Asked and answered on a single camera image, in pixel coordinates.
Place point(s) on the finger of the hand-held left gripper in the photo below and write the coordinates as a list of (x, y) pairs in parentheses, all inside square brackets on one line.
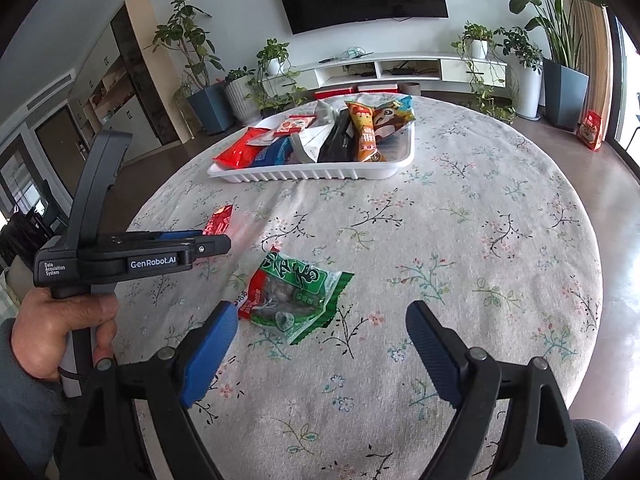
[(210, 247), (180, 235)]

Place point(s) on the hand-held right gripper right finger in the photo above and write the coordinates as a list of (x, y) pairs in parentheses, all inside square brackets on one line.
[(437, 355)]

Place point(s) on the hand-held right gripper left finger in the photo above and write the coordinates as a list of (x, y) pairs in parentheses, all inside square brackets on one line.
[(207, 355)]

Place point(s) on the small red snack packet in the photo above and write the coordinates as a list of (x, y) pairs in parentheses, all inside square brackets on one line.
[(220, 222)]

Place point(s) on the green snack packet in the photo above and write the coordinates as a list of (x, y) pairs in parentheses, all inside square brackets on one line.
[(295, 295)]

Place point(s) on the large red snack packet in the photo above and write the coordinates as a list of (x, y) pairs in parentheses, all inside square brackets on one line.
[(240, 150)]

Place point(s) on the blue snack packet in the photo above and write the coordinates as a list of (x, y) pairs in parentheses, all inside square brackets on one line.
[(272, 155)]

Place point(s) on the white plastic tray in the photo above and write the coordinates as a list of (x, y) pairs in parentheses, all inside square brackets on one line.
[(310, 172)]

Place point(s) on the silver white snack packet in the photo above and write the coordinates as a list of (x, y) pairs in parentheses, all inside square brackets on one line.
[(310, 145)]

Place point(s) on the red white snack packet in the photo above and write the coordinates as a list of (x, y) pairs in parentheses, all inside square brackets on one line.
[(295, 124)]

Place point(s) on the black snack packet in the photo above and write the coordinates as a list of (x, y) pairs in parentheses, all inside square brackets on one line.
[(335, 140)]

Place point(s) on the orange snack packet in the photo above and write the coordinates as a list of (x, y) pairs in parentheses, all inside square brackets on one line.
[(365, 132)]

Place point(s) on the cartoon animal snack packet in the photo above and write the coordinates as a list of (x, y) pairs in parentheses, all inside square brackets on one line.
[(395, 117)]

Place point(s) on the person's left forearm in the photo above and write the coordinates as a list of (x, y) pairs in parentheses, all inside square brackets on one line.
[(25, 420)]

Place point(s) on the person's left hand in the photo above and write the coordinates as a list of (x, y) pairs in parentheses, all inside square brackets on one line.
[(45, 330)]

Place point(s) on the brown door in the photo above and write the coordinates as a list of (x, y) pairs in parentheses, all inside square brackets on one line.
[(62, 142)]

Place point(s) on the small-leaved tree in blue pot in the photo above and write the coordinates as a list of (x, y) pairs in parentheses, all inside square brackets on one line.
[(210, 105)]

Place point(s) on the plant in white ribbed pot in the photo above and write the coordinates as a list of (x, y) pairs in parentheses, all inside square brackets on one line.
[(242, 102)]

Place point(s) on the white air vent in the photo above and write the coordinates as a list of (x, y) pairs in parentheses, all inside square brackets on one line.
[(50, 91)]

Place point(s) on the grey fabric chair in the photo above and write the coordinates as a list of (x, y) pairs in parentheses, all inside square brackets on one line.
[(597, 447)]

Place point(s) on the trailing plant in white pot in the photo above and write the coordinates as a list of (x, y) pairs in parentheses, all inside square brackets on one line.
[(275, 67), (478, 45)]

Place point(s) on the red storage box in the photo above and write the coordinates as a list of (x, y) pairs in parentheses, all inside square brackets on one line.
[(334, 94), (377, 89)]

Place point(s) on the empty round grey pot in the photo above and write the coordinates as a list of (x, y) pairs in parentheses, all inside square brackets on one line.
[(411, 89)]

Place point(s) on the black set-top box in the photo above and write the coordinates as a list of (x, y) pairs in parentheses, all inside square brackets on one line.
[(401, 69)]

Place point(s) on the red paper bag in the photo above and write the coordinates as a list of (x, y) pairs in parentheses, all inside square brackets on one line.
[(591, 131)]

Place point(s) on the plant in tall white pot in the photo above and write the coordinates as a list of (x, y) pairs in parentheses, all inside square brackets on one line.
[(529, 90)]

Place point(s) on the white television cabinet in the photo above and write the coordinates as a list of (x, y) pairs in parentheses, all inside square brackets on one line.
[(450, 67)]

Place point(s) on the broad-leaved plant in blue pot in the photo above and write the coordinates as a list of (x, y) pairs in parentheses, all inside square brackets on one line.
[(565, 92)]

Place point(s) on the beige curtain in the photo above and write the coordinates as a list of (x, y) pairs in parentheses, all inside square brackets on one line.
[(592, 35)]

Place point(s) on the built-in wall cabinet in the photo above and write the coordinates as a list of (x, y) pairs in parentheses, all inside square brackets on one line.
[(135, 90)]

